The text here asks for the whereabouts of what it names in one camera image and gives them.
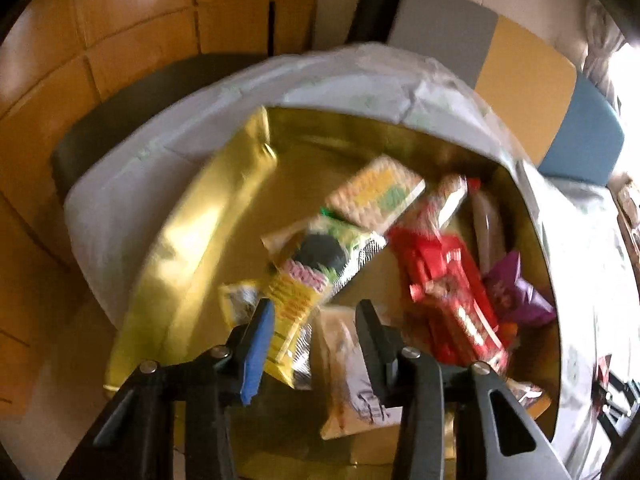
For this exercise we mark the beige snack packet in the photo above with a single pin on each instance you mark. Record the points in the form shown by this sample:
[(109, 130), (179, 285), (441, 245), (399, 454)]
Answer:
[(340, 370)]

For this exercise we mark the red white print snack packet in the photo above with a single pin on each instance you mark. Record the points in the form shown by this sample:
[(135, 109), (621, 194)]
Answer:
[(445, 200)]

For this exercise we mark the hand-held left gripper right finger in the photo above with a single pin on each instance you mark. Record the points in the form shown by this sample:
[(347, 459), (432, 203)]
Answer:
[(375, 355)]

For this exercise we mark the green cracker packet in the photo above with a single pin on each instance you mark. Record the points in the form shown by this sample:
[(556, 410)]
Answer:
[(375, 190)]

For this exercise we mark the grey yellow blue headboard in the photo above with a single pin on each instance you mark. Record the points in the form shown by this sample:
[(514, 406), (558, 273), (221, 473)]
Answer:
[(525, 85)]

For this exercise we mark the white long stick packet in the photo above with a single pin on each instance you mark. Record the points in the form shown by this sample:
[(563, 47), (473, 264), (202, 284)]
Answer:
[(487, 225)]

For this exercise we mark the gold tin box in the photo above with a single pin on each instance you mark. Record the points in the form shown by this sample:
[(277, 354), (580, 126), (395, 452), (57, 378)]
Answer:
[(200, 240)]

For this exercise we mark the silver yellow snack packet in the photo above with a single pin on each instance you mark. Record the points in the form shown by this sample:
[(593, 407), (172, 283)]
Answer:
[(237, 302)]

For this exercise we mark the orange clear nut packet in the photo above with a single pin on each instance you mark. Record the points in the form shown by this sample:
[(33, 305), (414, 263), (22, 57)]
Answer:
[(525, 394)]

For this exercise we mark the wooden wardrobe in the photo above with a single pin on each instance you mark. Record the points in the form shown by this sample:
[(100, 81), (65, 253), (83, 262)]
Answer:
[(75, 60)]

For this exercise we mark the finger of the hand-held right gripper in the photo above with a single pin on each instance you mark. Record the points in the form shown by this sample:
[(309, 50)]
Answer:
[(617, 417), (617, 385)]

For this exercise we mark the purple snack packet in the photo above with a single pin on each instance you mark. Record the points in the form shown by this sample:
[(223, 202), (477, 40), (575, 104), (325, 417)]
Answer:
[(515, 290)]

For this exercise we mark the yellow green snack packet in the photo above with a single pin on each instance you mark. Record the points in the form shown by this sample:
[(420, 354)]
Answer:
[(292, 305)]

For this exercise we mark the tied floral curtain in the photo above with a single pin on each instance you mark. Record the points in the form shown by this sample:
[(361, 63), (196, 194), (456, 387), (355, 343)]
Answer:
[(600, 50)]

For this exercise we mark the small dark red snack packet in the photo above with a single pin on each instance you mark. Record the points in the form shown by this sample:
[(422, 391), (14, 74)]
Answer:
[(604, 367)]

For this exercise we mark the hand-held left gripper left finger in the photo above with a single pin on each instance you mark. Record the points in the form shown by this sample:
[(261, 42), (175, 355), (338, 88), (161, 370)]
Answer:
[(257, 355)]

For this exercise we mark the wooden side table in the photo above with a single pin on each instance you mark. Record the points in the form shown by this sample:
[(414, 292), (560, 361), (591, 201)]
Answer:
[(630, 200)]

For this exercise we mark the dark rolled mat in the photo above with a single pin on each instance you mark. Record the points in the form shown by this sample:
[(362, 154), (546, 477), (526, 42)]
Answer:
[(377, 5)]

